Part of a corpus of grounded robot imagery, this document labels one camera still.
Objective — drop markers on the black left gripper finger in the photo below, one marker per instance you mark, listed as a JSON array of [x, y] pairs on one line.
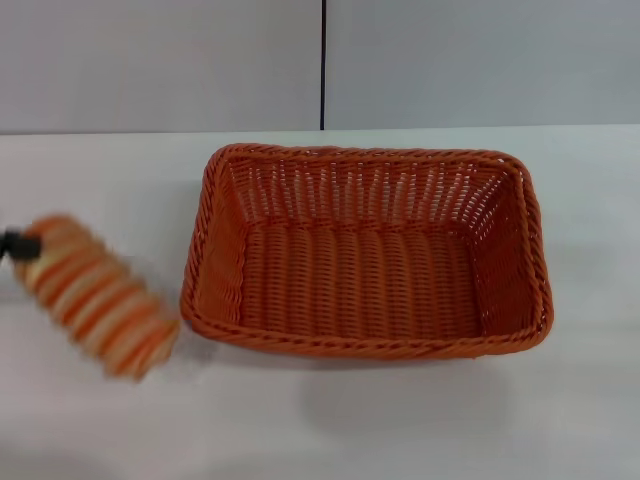
[[22, 245]]

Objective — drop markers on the orange white striped bread toy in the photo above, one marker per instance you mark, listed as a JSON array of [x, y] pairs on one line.
[[95, 295]]

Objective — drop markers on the orange woven plastic basket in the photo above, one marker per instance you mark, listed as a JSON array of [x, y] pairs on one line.
[[370, 260]]

